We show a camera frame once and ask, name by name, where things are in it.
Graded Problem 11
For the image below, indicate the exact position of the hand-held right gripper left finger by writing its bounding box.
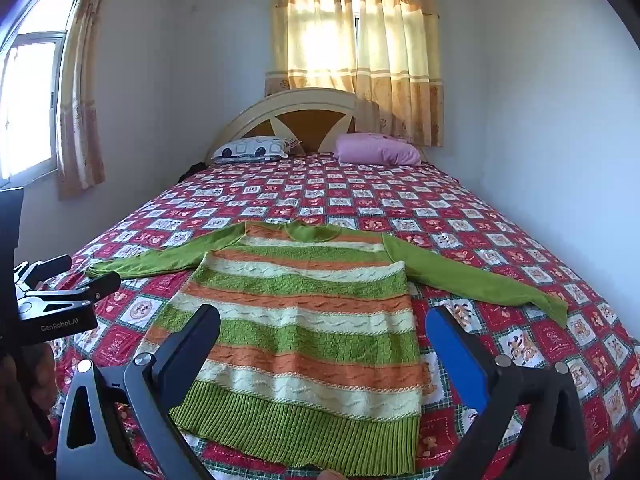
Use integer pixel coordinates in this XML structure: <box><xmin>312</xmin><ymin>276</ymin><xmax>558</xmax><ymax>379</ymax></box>
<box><xmin>54</xmin><ymin>304</ymin><xmax>222</xmax><ymax>480</ymax></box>

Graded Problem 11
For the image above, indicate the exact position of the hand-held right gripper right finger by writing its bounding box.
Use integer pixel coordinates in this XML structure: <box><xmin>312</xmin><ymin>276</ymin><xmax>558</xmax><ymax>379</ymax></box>
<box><xmin>425</xmin><ymin>305</ymin><xmax>592</xmax><ymax>480</ymax></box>

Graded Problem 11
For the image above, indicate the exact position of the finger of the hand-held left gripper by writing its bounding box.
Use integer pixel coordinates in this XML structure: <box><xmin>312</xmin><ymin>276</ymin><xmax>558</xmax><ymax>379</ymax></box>
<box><xmin>20</xmin><ymin>272</ymin><xmax>122</xmax><ymax>312</ymax></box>
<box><xmin>14</xmin><ymin>254</ymin><xmax>74</xmax><ymax>289</ymax></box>

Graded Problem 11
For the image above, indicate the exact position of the green orange striped knit sweater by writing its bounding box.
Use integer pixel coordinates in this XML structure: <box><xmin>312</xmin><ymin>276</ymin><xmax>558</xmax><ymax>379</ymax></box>
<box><xmin>86</xmin><ymin>220</ymin><xmax>569</xmax><ymax>476</ymax></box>

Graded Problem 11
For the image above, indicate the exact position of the dark object beside bed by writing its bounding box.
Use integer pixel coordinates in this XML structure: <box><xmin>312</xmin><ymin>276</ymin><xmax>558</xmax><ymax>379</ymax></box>
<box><xmin>178</xmin><ymin>160</ymin><xmax>207</xmax><ymax>183</ymax></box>

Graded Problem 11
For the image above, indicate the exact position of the red checkered printed bed blanket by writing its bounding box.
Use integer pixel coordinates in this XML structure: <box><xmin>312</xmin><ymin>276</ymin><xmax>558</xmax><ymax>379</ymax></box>
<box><xmin>50</xmin><ymin>151</ymin><xmax>640</xmax><ymax>480</ymax></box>

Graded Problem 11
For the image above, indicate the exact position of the yellow patterned side window curtain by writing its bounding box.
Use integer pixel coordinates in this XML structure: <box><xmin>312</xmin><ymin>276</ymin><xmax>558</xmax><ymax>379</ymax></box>
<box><xmin>56</xmin><ymin>0</ymin><xmax>119</xmax><ymax>200</ymax></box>

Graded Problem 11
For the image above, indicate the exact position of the white patterned pillow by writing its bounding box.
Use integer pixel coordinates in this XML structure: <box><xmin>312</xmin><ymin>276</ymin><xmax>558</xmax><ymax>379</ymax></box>
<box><xmin>211</xmin><ymin>136</ymin><xmax>301</xmax><ymax>163</ymax></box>

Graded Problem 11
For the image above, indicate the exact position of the pink pillow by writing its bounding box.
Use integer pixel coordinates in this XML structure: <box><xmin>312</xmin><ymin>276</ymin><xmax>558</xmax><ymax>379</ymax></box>
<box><xmin>334</xmin><ymin>132</ymin><xmax>422</xmax><ymax>166</ymax></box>

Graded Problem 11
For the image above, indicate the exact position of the cream wooden bed headboard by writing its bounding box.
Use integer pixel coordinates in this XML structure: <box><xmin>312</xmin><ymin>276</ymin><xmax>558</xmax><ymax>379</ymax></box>
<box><xmin>204</xmin><ymin>87</ymin><xmax>431</xmax><ymax>166</ymax></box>

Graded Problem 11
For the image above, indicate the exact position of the yellow patterned curtain panel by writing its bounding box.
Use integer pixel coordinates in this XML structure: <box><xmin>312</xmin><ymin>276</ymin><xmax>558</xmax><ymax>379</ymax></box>
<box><xmin>264</xmin><ymin>0</ymin><xmax>359</xmax><ymax>98</ymax></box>
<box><xmin>354</xmin><ymin>0</ymin><xmax>445</xmax><ymax>148</ymax></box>

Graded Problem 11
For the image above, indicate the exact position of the side window with metal frame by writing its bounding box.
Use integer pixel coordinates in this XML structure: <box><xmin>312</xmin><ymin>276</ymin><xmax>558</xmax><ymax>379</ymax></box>
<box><xmin>0</xmin><ymin>0</ymin><xmax>83</xmax><ymax>183</ymax></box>

